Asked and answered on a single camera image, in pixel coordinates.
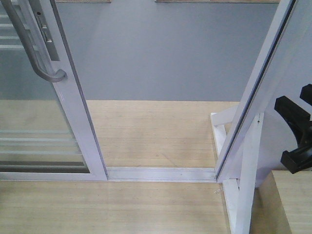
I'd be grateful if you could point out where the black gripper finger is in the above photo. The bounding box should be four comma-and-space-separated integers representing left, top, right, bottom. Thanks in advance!
274, 96, 312, 174
300, 84, 312, 106

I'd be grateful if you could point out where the grey metal door handle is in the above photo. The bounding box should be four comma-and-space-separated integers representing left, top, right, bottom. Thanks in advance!
3, 0, 68, 83

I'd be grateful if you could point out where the white framed sliding glass door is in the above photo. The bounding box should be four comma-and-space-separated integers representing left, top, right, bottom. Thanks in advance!
0, 0, 108, 181

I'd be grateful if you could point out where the light wooden box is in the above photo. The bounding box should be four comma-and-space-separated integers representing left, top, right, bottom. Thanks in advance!
272, 171, 312, 234

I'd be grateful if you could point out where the light wooden base platform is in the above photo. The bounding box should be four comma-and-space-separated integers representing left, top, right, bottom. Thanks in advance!
0, 100, 235, 234

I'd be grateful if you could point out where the aluminium floor track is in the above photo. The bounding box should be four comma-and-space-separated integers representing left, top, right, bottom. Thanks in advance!
107, 167, 216, 183

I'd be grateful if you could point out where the white triangular support bracket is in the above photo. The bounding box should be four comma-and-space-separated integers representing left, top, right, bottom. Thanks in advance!
222, 113, 264, 234

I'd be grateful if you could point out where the white door frame post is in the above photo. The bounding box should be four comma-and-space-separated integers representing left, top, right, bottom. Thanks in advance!
215, 0, 297, 183

